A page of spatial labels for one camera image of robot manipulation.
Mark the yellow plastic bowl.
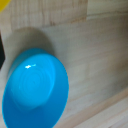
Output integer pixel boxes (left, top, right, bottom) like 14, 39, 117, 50
0, 0, 12, 14

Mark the blue plastic bowl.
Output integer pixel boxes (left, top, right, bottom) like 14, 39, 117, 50
1, 48, 70, 128

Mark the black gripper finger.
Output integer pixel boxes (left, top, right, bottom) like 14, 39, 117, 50
0, 33, 6, 70

